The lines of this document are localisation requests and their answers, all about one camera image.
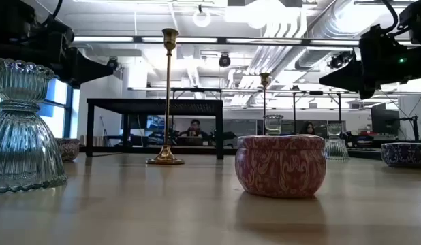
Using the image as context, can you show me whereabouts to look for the white ring ceiling light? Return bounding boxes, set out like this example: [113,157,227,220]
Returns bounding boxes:
[192,8,212,29]

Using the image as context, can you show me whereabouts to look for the black perforated metal shelf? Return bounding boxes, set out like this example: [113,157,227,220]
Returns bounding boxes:
[85,97,225,160]

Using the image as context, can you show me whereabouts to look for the blue patterned candle tin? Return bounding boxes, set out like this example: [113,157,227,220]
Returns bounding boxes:
[380,142,421,169]

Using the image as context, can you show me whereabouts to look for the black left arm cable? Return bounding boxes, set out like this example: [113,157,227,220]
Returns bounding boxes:
[52,0,64,20]

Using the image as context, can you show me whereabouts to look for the black background station frame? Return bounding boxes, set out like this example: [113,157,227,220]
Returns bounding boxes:
[291,90,343,135]

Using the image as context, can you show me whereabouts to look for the blue framed window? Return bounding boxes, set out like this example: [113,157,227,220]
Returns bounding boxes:
[38,78,81,144]

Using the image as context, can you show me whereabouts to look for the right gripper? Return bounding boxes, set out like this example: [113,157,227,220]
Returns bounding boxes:
[318,24,413,100]

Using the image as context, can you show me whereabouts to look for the black aluminium table frame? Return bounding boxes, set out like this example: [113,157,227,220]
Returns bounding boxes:
[77,144,384,160]

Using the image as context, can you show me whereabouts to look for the pink patterned candle tin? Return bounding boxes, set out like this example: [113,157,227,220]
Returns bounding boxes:
[55,137,81,163]
[234,134,327,199]

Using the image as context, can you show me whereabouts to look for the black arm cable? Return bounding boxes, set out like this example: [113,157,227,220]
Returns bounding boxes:
[52,0,64,20]
[382,0,401,33]

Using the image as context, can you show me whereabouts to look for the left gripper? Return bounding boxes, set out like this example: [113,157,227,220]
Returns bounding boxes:
[43,32,115,89]

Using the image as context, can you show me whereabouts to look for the tall brass candlestick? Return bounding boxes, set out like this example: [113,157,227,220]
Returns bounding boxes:
[145,28,185,166]
[259,72,271,135]

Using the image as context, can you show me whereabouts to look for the ribbed clear glass candle holder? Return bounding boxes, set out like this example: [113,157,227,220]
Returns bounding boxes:
[324,122,350,161]
[0,58,68,194]
[263,114,285,136]

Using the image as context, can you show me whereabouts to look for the black computer monitor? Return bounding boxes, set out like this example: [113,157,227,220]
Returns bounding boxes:
[371,103,401,137]

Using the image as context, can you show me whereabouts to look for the person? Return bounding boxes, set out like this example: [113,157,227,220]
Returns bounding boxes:
[178,118,211,139]
[300,121,317,135]

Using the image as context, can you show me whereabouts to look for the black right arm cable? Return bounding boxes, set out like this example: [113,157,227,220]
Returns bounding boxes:
[382,0,401,33]

